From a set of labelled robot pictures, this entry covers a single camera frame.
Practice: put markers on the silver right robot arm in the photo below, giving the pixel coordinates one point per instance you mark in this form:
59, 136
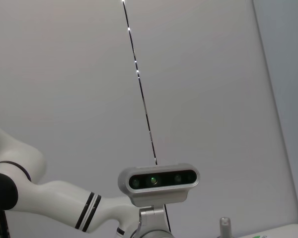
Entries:
52, 196

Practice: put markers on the silver head depth camera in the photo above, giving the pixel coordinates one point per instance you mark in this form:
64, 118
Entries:
161, 196

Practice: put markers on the silver head camera mount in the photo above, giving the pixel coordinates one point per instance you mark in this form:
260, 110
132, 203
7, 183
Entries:
151, 218

